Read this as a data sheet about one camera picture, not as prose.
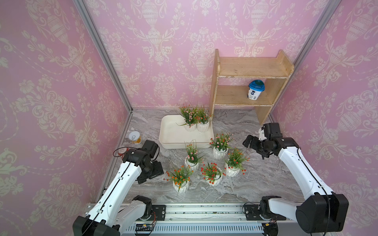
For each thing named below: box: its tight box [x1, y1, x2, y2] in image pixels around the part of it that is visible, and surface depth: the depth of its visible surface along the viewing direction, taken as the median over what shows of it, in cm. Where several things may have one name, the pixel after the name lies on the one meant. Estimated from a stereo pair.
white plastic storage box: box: [158, 114, 215, 149], surface depth 108 cm
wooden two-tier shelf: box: [209, 49, 295, 125], surface depth 89 cm
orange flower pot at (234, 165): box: [223, 147, 251, 178], surface depth 83 cm
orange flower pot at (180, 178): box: [163, 164, 194, 197], surface depth 77 cm
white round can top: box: [128, 130, 141, 141], surface depth 99 cm
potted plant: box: [192, 106, 212, 133], surface depth 105 cm
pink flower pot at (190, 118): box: [175, 104, 200, 132], surface depth 99 cm
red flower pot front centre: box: [200, 162, 222, 186], surface depth 77 cm
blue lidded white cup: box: [247, 79, 266, 101], surface depth 94 cm
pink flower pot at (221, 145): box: [209, 131, 234, 160], surface depth 91 cm
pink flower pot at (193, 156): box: [184, 139, 205, 171], surface depth 85 cm
